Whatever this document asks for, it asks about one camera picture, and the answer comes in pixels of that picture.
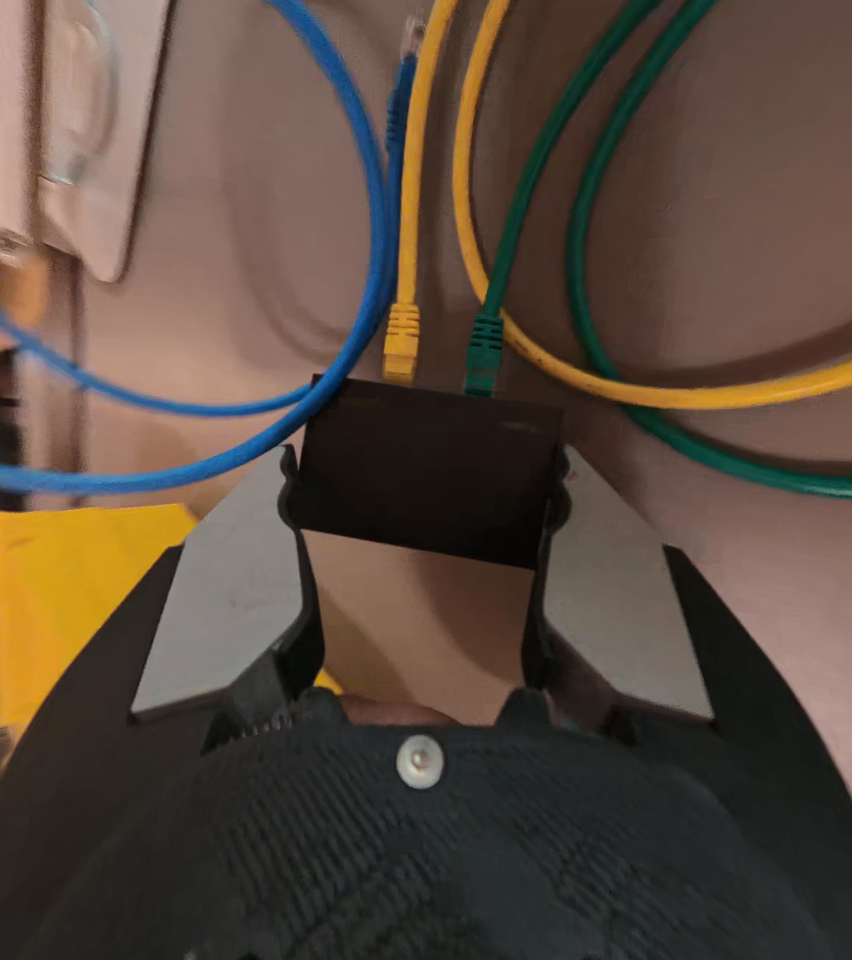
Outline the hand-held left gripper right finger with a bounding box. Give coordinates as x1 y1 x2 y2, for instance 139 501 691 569
522 444 717 721

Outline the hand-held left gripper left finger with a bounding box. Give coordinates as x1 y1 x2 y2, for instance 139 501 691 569
129 444 325 721

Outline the black network switch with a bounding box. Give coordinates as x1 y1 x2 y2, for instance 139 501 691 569
298 375 565 570

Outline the green ethernet cable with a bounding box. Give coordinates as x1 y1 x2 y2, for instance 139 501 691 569
463 0 852 500

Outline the yellow ethernet cable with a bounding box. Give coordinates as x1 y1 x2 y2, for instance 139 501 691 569
382 0 852 410

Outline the blue ethernet cable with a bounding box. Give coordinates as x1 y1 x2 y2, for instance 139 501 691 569
0 0 419 496

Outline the yellow plastic bin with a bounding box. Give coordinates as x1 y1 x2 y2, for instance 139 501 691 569
0 504 344 732

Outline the white display stand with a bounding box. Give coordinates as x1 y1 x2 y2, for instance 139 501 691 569
36 0 175 285

